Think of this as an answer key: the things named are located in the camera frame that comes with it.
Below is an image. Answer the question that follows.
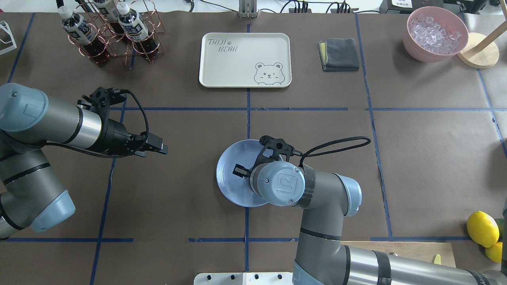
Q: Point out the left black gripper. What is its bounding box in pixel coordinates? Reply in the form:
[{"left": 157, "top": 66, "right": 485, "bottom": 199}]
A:
[{"left": 82, "top": 87, "right": 168, "bottom": 158}]

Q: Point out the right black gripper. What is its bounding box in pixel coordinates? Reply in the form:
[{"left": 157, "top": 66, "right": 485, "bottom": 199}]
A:
[{"left": 233, "top": 135, "right": 295, "bottom": 179}]

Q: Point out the blue plate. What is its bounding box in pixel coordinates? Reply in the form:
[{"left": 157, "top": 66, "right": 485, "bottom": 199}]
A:
[{"left": 216, "top": 139, "right": 290, "bottom": 207}]

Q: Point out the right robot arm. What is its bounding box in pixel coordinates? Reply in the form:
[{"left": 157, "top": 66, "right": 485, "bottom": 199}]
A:
[{"left": 221, "top": 135, "right": 506, "bottom": 285}]

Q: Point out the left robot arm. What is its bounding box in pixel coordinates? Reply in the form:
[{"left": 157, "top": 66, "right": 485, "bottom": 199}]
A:
[{"left": 0, "top": 83, "right": 167, "bottom": 240}]

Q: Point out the cream bear tray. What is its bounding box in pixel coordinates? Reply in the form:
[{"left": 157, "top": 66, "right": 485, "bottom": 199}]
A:
[{"left": 199, "top": 32, "right": 292, "bottom": 88}]

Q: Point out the dark bottle white cap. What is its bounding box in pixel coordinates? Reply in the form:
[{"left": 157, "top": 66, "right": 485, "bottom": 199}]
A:
[{"left": 58, "top": 6, "right": 109, "bottom": 65}]

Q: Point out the grey folded cloth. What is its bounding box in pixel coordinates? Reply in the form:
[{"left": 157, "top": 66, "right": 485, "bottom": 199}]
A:
[{"left": 318, "top": 38, "right": 360, "bottom": 72}]

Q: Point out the wooden cutting board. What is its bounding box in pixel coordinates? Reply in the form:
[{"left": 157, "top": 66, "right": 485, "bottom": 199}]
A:
[{"left": 341, "top": 241, "right": 456, "bottom": 268}]

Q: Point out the yellow plastic knife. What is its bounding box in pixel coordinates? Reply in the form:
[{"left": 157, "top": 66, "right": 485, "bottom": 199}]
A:
[{"left": 433, "top": 254, "right": 442, "bottom": 265}]

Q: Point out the pink bowl of ice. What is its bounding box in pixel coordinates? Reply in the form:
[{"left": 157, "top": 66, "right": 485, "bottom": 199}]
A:
[{"left": 403, "top": 6, "right": 469, "bottom": 63}]

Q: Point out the yellow lemon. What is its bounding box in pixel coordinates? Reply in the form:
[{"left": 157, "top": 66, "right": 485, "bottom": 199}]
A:
[
  {"left": 467, "top": 211, "right": 499, "bottom": 248},
  {"left": 484, "top": 241, "right": 503, "bottom": 263}
]

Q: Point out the green lime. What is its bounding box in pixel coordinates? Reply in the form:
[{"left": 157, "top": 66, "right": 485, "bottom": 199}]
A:
[{"left": 494, "top": 218, "right": 505, "bottom": 241}]

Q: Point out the wooden stand with carton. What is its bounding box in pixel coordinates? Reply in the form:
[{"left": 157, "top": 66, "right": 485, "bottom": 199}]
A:
[{"left": 457, "top": 21, "right": 507, "bottom": 69}]

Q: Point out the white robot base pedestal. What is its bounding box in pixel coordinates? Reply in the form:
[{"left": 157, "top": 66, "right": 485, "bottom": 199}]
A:
[{"left": 193, "top": 271, "right": 293, "bottom": 285}]

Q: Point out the copper wire bottle rack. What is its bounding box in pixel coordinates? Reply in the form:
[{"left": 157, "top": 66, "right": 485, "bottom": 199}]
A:
[{"left": 68, "top": 0, "right": 166, "bottom": 67}]

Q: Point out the white wire cup rack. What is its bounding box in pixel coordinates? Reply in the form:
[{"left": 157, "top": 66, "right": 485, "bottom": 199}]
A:
[{"left": 0, "top": 21, "right": 17, "bottom": 55}]

